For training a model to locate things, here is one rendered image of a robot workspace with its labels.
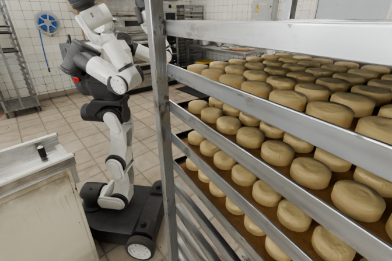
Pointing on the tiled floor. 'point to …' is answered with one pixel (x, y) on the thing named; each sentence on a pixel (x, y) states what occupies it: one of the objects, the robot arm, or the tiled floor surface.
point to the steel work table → (223, 50)
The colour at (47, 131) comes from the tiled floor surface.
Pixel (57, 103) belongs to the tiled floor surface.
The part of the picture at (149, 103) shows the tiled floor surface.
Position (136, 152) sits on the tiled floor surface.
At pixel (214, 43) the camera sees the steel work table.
